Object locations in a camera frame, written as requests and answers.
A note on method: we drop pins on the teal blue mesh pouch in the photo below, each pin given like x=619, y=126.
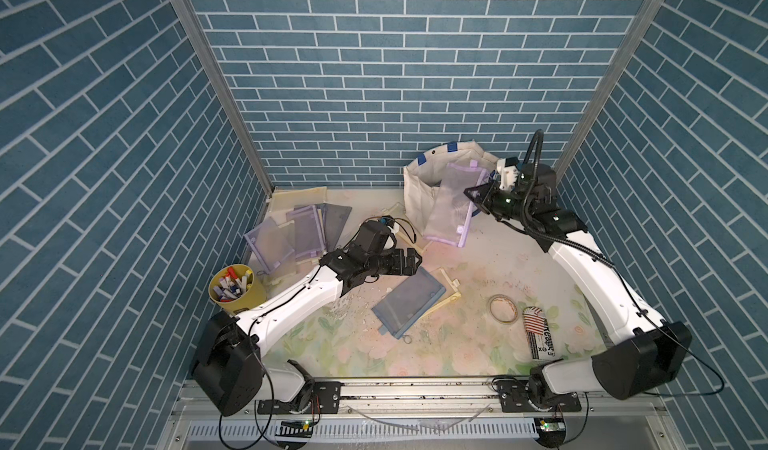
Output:
x=407, y=303

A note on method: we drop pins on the aluminium corner frame post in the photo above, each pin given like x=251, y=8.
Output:
x=618, y=64

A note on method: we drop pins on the clear tape roll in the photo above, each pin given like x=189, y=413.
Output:
x=503, y=309

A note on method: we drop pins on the striped tape roll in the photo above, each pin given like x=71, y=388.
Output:
x=538, y=333

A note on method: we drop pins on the left aluminium corner post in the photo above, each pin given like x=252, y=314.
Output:
x=202, y=49

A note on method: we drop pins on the light purple mesh pouch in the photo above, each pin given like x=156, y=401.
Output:
x=449, y=221

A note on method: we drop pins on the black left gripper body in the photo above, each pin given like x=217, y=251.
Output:
x=388, y=264

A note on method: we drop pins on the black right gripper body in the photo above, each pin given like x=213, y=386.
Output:
x=502, y=207

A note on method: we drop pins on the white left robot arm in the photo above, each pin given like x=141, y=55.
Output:
x=228, y=363

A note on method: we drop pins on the yellow mesh pouch by bag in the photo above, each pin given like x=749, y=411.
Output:
x=408, y=235

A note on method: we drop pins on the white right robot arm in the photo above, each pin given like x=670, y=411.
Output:
x=646, y=350

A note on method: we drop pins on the yellow cup of markers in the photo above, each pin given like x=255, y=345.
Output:
x=236, y=289

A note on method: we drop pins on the purple mesh pouch upright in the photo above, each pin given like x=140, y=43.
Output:
x=309, y=239

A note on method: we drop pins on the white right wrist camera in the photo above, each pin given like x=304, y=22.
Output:
x=507, y=171

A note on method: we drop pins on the aluminium front rail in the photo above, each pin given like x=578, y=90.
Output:
x=458, y=396

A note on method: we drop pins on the white canvas Doraemon tote bag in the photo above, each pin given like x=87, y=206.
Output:
x=423, y=176

